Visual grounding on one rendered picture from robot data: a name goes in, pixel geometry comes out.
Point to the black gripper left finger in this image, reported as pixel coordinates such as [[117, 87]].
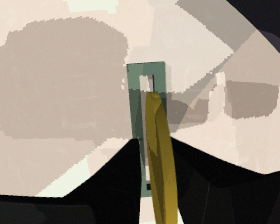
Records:
[[111, 196]]

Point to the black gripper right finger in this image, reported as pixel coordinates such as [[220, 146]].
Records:
[[211, 191]]

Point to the gold coin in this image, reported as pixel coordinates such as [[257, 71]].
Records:
[[160, 159]]

